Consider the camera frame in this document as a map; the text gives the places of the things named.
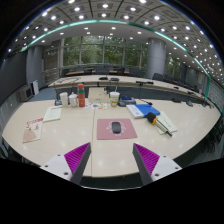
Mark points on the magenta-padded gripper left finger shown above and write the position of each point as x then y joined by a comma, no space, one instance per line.
56,165

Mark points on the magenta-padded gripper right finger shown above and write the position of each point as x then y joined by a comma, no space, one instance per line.
163,166

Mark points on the black computer mouse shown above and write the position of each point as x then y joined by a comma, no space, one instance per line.
116,127

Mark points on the pink mouse pad with drawing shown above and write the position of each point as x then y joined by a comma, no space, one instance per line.
103,133

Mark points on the red and white leaflet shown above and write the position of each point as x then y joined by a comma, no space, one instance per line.
33,128

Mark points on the white paper sheet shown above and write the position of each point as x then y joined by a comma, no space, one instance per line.
168,121

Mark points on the cream booklet with red title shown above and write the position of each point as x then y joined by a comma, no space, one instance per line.
52,114

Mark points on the blue and white book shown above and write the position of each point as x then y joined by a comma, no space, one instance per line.
146,109

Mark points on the black desk microphone console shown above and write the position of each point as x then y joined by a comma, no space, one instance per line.
57,102
126,101

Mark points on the colourful sticker sheet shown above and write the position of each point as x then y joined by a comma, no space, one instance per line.
96,106

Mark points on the red drink bottle green band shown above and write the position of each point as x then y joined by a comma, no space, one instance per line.
81,96

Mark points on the white leaning board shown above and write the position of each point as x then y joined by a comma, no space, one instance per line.
35,87

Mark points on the cream cardboard box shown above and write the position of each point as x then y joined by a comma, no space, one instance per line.
98,96

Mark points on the green printed cup with straw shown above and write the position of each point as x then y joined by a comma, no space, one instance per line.
114,100

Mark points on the curved wooden conference desk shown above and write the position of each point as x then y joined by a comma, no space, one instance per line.
133,81

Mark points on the group of dark office chairs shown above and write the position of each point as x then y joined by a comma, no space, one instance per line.
157,76

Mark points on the group of ceiling lights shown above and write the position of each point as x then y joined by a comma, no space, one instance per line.
77,9

